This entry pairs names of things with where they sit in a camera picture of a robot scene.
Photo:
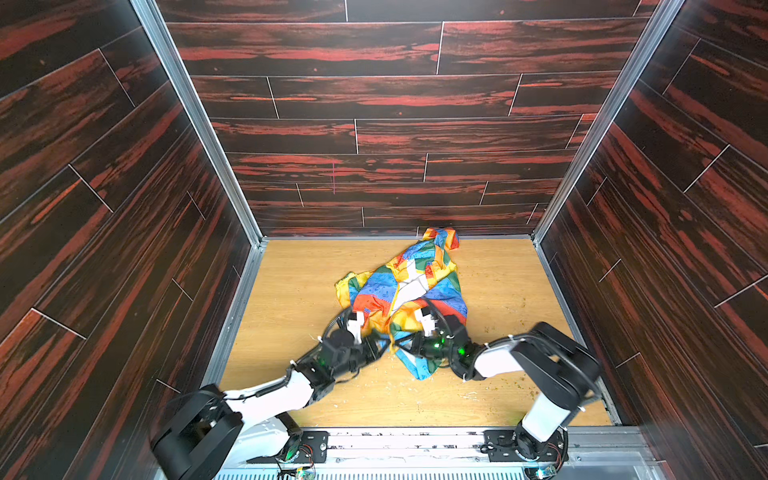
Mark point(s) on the aluminium front rail frame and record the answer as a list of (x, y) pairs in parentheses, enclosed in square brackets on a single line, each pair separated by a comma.
[(454, 453)]

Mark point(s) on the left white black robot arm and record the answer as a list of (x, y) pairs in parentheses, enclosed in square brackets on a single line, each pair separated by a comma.
[(213, 429)]

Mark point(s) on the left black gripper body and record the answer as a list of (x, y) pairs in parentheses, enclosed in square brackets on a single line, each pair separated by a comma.
[(365, 346)]

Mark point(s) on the multicoloured patchwork jacket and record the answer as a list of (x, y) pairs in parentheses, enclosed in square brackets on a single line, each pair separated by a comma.
[(423, 275)]

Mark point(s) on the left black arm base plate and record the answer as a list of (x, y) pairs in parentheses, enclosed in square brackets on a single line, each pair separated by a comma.
[(310, 448)]

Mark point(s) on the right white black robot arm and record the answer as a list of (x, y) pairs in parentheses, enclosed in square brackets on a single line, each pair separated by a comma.
[(564, 371)]

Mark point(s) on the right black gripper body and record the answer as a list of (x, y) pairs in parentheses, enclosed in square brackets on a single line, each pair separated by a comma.
[(414, 342)]

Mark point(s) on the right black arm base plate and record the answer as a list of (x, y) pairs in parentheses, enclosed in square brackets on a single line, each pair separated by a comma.
[(517, 446)]

